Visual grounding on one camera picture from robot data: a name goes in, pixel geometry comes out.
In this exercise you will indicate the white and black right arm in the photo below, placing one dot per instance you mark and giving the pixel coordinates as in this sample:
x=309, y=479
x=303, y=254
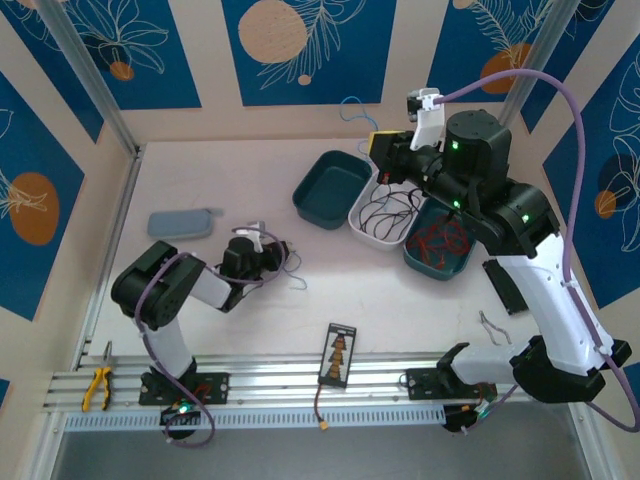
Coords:
x=550, y=300

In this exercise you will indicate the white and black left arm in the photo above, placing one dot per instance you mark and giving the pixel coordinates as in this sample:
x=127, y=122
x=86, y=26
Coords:
x=170, y=345

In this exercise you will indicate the large teal plastic bin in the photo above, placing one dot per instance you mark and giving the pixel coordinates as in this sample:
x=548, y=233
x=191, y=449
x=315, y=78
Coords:
x=325, y=192

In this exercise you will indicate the white plastic bin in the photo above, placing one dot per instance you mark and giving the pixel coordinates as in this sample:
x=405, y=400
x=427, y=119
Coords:
x=387, y=242

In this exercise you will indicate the small teal plastic bin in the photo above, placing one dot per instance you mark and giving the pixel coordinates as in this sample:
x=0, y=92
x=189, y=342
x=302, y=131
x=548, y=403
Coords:
x=440, y=272

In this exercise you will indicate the black circuit board with connectors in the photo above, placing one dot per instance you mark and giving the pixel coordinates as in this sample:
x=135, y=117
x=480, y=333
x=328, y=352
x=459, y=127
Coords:
x=337, y=355

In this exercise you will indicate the black ribbed strip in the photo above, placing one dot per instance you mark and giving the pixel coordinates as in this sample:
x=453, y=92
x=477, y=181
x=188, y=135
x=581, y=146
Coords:
x=507, y=290

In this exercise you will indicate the circuit board with green light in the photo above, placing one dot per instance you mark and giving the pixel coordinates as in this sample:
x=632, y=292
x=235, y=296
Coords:
x=180, y=411
x=470, y=417

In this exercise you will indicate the metal tweezers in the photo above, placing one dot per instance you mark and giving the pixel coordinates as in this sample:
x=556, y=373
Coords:
x=492, y=330

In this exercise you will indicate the aluminium frame post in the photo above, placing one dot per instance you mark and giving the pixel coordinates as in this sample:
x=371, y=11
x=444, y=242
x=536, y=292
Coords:
x=530, y=65
x=85, y=70

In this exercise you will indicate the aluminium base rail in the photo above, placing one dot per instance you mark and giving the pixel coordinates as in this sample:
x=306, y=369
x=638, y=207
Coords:
x=280, y=380

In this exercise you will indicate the aluminium side rail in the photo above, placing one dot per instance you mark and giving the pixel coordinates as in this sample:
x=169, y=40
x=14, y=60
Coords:
x=112, y=250

